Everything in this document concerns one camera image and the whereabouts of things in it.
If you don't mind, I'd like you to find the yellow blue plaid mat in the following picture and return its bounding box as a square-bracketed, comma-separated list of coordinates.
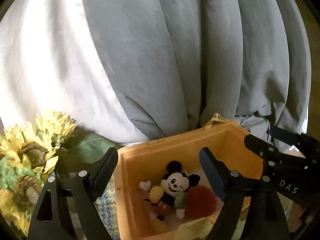
[95, 174, 120, 240]

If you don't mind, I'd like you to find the red fluffy pompom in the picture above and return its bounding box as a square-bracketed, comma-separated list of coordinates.
[185, 185, 217, 219]

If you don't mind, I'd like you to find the yellow sunflower bouquet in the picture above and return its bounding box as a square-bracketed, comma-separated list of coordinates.
[1, 111, 114, 237]

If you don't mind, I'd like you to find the orange plastic storage box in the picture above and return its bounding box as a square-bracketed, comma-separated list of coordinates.
[114, 121, 263, 239]

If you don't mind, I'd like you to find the Mickey Mouse plush toy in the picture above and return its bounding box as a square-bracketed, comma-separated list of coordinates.
[139, 160, 201, 222]

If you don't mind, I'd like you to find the grey curtain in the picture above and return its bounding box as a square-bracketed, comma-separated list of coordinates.
[83, 0, 311, 151]

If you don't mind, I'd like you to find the white sheer curtain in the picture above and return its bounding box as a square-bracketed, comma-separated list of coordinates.
[1, 0, 147, 145]

